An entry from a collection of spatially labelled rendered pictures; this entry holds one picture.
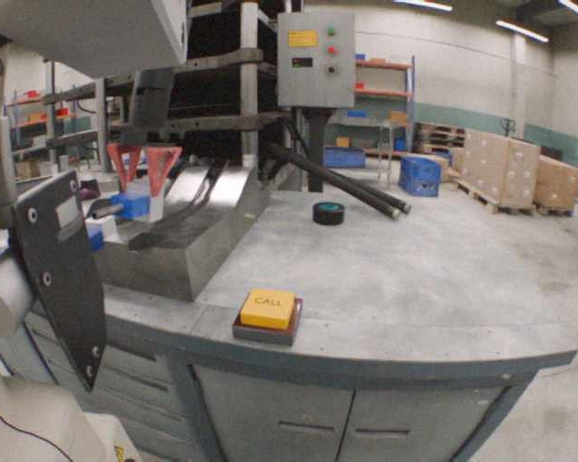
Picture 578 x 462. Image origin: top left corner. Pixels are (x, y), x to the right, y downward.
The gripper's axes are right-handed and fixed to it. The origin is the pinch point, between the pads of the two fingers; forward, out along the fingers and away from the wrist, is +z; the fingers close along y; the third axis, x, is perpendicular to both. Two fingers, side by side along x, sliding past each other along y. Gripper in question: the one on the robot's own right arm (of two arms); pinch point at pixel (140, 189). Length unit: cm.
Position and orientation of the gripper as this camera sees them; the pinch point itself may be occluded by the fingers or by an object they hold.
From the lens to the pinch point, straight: 48.3
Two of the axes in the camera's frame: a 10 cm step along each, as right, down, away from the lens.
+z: -1.5, 9.5, 2.7
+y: -9.7, -1.9, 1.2
